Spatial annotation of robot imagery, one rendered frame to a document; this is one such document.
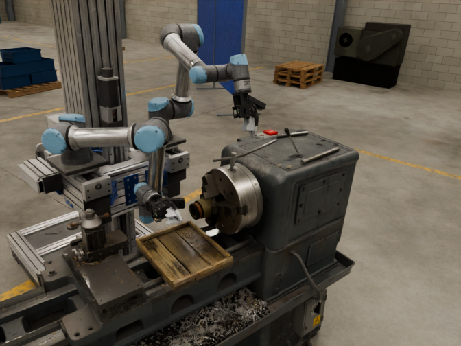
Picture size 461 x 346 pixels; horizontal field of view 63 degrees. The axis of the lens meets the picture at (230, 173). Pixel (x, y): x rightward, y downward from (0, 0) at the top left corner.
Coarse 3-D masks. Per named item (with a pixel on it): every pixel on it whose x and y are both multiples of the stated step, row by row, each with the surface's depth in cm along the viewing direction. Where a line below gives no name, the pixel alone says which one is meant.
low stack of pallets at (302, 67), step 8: (288, 64) 951; (296, 64) 950; (304, 64) 956; (312, 64) 967; (320, 64) 969; (280, 72) 915; (288, 72) 900; (296, 72) 916; (304, 72) 879; (312, 72) 923; (320, 72) 966; (280, 80) 916; (288, 80) 906; (296, 80) 909; (304, 80) 886; (312, 80) 934; (320, 80) 979; (304, 88) 893
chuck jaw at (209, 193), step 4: (208, 172) 175; (204, 176) 170; (208, 176) 170; (212, 176) 171; (204, 180) 172; (208, 180) 170; (212, 180) 171; (204, 184) 172; (208, 184) 169; (212, 184) 170; (204, 188) 168; (208, 188) 169; (212, 188) 170; (216, 188) 171; (204, 192) 167; (208, 192) 168; (212, 192) 169; (216, 192) 170; (200, 196) 169; (204, 196) 166; (208, 196) 167; (212, 196) 168
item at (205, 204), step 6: (204, 198) 165; (192, 204) 162; (198, 204) 163; (204, 204) 163; (210, 204) 165; (192, 210) 167; (198, 210) 161; (204, 210) 162; (210, 210) 163; (192, 216) 166; (198, 216) 161; (204, 216) 164
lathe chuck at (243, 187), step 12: (216, 168) 169; (228, 168) 168; (216, 180) 170; (228, 180) 162; (240, 180) 163; (228, 192) 164; (240, 192) 160; (252, 192) 163; (240, 204) 159; (252, 204) 163; (228, 216) 169; (240, 216) 161; (252, 216) 165; (228, 228) 171; (240, 228) 165
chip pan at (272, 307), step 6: (342, 264) 220; (330, 270) 215; (336, 270) 215; (324, 276) 210; (330, 276) 210; (318, 282) 205; (300, 288) 200; (306, 288) 200; (294, 294) 196; (282, 300) 192; (270, 306) 188; (276, 306) 188
